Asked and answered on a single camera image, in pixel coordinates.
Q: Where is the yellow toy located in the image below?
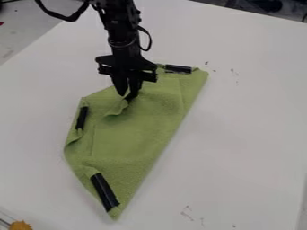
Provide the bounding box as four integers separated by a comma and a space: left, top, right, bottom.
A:
8, 219, 34, 230

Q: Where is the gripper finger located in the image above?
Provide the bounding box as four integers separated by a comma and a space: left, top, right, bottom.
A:
123, 76, 143, 102
110, 73, 130, 97

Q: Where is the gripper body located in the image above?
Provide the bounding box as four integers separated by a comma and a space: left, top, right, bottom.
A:
94, 43, 159, 84

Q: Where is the green cloth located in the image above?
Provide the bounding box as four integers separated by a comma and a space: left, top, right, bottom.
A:
62, 63, 210, 220

